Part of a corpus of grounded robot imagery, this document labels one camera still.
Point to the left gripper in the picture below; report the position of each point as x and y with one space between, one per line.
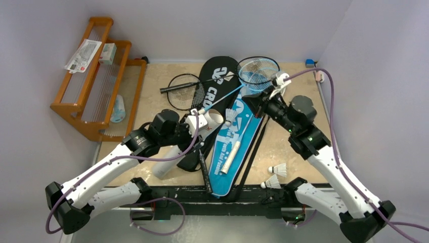
184 146

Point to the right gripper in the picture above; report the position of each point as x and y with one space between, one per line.
262 102

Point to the blue racket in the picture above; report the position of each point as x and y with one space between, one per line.
237 144
228 95

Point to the white shuttlecock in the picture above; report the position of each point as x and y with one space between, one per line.
272 182
230 115
280 170

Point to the white shuttlecock tube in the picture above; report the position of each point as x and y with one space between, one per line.
214 118

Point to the black racket handle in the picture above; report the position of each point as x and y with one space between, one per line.
186 92

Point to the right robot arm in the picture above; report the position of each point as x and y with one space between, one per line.
358 212

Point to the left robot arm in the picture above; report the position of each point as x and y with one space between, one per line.
75 202

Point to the blue white wipes pack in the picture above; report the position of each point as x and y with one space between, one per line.
118 111

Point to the black Crossway racket bag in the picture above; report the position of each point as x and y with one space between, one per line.
215 67

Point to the blue racket bag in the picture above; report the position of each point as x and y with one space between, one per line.
231 146

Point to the blue clip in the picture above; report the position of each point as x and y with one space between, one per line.
310 63

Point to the wooden shelf rack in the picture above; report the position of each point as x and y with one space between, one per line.
85 100

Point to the small white green box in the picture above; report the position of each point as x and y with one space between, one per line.
107 54

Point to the white plastic package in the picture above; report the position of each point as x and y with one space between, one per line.
83 56

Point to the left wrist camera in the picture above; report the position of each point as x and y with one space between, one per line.
197 124

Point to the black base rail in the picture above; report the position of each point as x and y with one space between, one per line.
249 200

